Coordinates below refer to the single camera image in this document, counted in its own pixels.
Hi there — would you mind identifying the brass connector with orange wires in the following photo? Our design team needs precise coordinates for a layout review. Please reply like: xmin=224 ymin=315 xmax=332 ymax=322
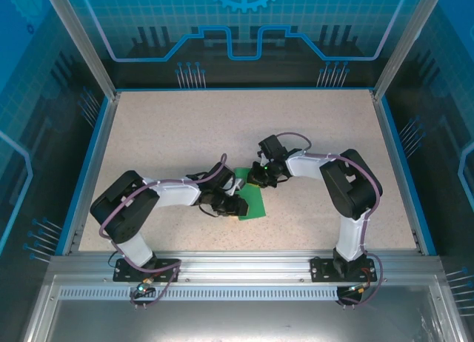
xmin=347 ymin=281 xmax=372 ymax=295

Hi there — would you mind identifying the green square paper sheet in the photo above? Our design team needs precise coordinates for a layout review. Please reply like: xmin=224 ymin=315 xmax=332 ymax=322
xmin=233 ymin=167 xmax=267 ymax=223

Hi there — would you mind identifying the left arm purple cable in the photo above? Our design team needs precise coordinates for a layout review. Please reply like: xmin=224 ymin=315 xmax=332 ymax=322
xmin=99 ymin=152 xmax=227 ymax=309

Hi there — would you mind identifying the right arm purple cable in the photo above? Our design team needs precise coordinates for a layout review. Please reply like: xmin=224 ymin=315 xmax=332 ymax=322
xmin=277 ymin=132 xmax=386 ymax=308

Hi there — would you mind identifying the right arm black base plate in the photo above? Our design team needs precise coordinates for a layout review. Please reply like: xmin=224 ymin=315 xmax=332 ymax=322
xmin=310 ymin=256 xmax=378 ymax=284

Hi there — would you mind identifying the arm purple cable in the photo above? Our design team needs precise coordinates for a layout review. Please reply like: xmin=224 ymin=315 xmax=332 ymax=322
xmin=99 ymin=152 xmax=227 ymax=309
xmin=277 ymin=132 xmax=386 ymax=308

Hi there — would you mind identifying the brushed steel tray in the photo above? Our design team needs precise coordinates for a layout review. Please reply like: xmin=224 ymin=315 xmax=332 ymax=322
xmin=21 ymin=275 xmax=464 ymax=342

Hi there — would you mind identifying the aluminium frame post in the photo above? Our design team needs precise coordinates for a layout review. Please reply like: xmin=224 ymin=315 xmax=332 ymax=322
xmin=41 ymin=0 xmax=121 ymax=102
xmin=372 ymin=0 xmax=438 ymax=102

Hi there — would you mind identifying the aluminium mounting rail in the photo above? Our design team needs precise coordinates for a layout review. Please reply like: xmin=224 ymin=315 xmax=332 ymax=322
xmin=50 ymin=251 xmax=444 ymax=284

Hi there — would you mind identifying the slotted grey cable duct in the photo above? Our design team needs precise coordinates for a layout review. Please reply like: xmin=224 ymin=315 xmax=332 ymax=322
xmin=59 ymin=286 xmax=430 ymax=299

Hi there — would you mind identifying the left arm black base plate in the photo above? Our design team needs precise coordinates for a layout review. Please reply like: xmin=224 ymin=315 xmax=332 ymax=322
xmin=113 ymin=258 xmax=182 ymax=284

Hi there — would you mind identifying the brass connector with green light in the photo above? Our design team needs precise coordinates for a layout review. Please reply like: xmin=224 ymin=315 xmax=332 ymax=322
xmin=135 ymin=278 xmax=155 ymax=295

